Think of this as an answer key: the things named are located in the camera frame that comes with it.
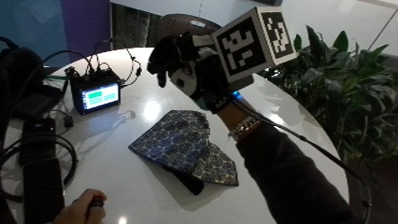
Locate small black handheld clicker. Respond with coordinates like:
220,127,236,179
85,197,105,219

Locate brown perforated chair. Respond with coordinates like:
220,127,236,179
156,13,224,42

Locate white marker cube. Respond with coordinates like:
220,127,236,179
210,6,300,84

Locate black box with lit screen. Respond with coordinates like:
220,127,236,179
67,68,124,117

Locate blue patterned cloth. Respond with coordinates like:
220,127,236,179
127,109,241,197

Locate small black plug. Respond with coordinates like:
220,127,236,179
63,115,76,129

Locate black bag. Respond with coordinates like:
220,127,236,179
0,36,68,126

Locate green leafy plant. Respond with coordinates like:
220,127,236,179
257,25,398,164

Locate thin black wires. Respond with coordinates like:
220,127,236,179
41,36,144,90

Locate white round palm camera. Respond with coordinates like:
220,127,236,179
171,66,201,97

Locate black strap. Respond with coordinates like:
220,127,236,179
17,117,67,224

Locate coiled black cable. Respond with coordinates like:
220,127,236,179
0,133,81,203

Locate silver chain bracelet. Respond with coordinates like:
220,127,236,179
226,115,262,143

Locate thick black glove cable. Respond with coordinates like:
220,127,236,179
230,91,374,224

